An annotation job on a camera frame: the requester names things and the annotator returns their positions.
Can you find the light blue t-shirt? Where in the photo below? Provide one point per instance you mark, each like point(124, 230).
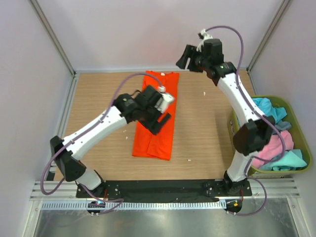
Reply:
point(265, 105)

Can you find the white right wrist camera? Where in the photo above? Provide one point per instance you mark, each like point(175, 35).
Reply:
point(203, 35)

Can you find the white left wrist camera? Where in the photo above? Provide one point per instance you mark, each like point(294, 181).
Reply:
point(165, 101)

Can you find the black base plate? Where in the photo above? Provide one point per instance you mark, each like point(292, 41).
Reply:
point(170, 191)

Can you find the orange t-shirt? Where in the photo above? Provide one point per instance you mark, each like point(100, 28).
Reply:
point(148, 145)

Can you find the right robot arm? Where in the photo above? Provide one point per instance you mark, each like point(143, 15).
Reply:
point(255, 128)

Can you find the white slotted cable duct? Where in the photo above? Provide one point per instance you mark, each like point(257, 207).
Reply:
point(90, 205)

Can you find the turquoise t-shirt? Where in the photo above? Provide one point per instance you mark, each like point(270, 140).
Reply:
point(291, 160)

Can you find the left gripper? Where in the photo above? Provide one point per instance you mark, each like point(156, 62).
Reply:
point(154, 126)

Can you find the green laundry basket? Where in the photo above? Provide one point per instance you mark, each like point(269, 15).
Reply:
point(301, 138)

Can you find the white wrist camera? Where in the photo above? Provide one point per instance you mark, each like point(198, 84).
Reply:
point(165, 101)
point(203, 35)

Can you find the grey t-shirt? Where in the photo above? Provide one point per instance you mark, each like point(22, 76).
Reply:
point(283, 125)

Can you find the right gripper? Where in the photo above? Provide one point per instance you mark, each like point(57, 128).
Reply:
point(190, 53)

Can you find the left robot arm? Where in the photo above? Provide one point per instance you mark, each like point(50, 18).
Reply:
point(68, 151)

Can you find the pink t-shirt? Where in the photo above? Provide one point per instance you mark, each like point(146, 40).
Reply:
point(273, 148)

